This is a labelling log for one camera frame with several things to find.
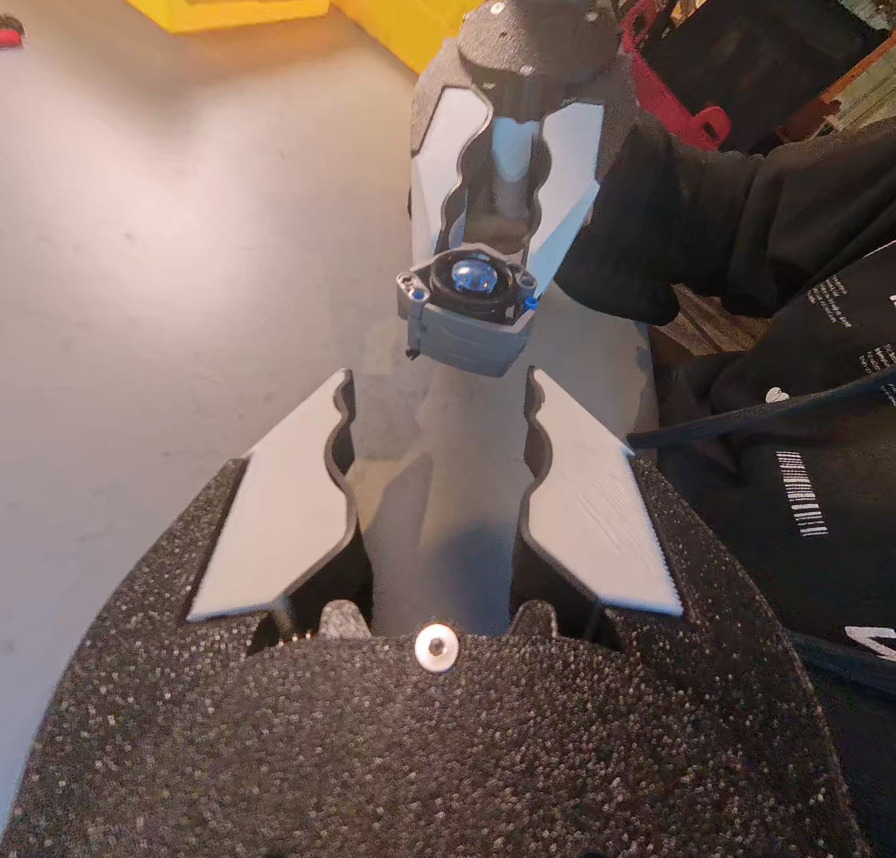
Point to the person in black hoodie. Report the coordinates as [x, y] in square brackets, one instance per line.
[805, 487]

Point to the grey toy eye module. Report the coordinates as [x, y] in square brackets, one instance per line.
[462, 333]

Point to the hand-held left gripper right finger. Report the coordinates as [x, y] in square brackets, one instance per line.
[595, 515]

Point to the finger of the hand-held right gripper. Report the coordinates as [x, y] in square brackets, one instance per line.
[574, 151]
[437, 151]

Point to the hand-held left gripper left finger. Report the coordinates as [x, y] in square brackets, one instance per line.
[287, 515]

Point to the red plastic tool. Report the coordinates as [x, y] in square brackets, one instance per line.
[665, 95]

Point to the grey desk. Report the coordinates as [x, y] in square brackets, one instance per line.
[175, 207]

